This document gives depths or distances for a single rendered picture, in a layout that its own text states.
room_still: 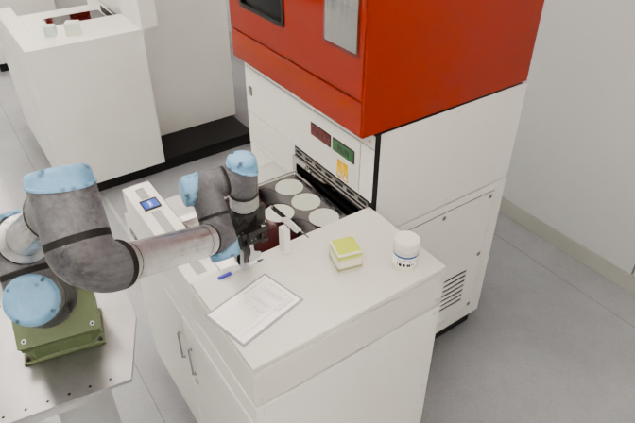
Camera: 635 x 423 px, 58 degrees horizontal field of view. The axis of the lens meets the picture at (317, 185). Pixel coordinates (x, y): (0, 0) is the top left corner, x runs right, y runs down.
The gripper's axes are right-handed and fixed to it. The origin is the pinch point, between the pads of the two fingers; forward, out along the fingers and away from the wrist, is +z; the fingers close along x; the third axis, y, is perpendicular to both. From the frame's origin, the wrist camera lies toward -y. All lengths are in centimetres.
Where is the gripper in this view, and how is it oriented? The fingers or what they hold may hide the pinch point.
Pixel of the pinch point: (240, 265)
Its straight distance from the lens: 160.7
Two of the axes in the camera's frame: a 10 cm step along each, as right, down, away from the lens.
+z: -0.4, 8.0, 5.9
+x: -5.7, -5.1, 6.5
